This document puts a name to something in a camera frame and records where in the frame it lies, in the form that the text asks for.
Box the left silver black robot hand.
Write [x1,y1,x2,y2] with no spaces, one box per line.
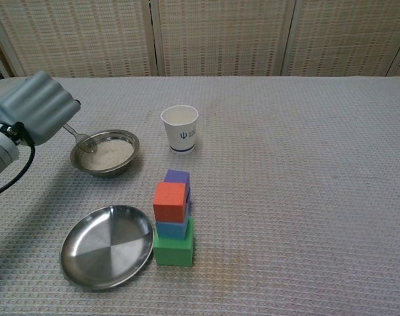
[0,70,82,147]

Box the small metal spoon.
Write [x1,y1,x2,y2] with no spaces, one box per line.
[62,123,101,155]

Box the white rice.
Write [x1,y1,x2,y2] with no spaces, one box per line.
[80,138,135,172]

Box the steel bowl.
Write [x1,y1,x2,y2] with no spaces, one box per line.
[70,129,140,178]

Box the white paper cup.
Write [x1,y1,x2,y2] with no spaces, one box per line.
[159,104,199,155]

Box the flat steel plate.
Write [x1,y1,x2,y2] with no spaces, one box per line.
[59,204,155,291]

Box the purple foam cube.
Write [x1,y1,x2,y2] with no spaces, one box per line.
[163,169,193,211]

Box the red foam cube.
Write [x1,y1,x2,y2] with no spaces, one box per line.
[153,181,191,224]

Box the blue foam cube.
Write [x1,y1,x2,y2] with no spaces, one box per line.
[155,215,190,240]

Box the green foam cube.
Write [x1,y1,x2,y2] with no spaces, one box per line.
[153,216,195,267]

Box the white woven tablecloth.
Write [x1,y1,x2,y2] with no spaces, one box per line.
[0,75,400,316]

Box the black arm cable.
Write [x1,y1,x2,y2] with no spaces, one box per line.
[0,121,36,201]

